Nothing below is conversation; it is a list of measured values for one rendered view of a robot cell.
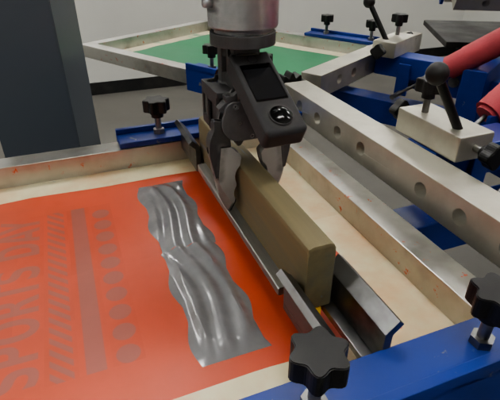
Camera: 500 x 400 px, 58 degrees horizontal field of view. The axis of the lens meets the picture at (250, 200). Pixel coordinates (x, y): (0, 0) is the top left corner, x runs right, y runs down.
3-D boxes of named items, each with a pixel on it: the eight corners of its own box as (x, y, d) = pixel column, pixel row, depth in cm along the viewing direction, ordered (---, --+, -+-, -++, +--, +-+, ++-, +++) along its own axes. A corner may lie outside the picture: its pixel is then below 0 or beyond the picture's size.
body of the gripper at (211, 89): (257, 117, 60) (258, 20, 54) (284, 141, 53) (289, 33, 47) (201, 125, 57) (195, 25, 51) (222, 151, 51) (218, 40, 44)
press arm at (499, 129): (428, 186, 64) (435, 154, 61) (401, 168, 68) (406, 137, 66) (519, 166, 69) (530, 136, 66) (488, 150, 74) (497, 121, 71)
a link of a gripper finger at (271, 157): (271, 178, 63) (260, 118, 58) (290, 198, 59) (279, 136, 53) (251, 186, 63) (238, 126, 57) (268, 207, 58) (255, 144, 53)
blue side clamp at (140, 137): (125, 177, 77) (118, 139, 73) (121, 164, 81) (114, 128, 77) (285, 150, 86) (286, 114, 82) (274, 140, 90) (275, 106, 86)
